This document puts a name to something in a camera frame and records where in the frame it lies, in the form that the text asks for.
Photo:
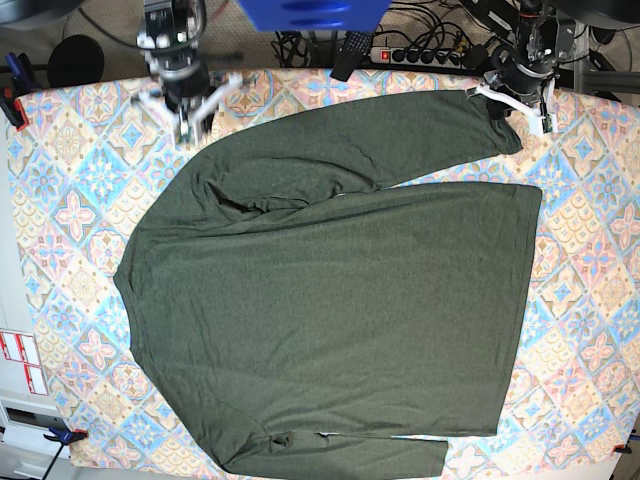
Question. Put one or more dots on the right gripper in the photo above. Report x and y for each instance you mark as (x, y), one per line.
(182, 87)

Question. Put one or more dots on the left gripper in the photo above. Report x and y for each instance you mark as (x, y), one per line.
(520, 77)

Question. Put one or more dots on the dark green long-sleeve shirt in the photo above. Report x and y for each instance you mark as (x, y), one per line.
(309, 311)

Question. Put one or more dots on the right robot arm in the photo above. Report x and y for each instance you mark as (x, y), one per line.
(169, 39)

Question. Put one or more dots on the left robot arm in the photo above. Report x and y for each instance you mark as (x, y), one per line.
(533, 40)

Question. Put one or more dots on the black round stool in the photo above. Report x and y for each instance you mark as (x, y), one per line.
(75, 61)

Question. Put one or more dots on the colourful patterned tablecloth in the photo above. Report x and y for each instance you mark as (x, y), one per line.
(90, 163)

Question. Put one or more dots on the white power strip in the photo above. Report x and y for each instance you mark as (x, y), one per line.
(415, 57)

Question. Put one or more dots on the black remote control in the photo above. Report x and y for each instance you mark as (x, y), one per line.
(355, 47)

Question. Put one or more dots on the blue clamp upper left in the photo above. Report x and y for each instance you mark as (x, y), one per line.
(11, 105)

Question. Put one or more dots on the blue clamp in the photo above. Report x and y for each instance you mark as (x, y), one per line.
(11, 105)
(64, 436)

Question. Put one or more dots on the red white label stickers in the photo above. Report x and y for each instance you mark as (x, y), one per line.
(22, 360)

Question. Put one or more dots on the orange clamp lower right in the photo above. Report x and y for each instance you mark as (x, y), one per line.
(623, 449)

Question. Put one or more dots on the blue clamp lower left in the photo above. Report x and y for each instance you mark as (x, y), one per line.
(64, 436)

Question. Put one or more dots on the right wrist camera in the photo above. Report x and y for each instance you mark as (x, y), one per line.
(183, 130)

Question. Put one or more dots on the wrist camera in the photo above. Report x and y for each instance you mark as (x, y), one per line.
(542, 125)
(183, 130)

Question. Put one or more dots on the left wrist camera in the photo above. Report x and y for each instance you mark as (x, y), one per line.
(542, 125)

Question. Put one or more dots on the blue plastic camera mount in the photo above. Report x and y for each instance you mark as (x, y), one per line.
(306, 15)

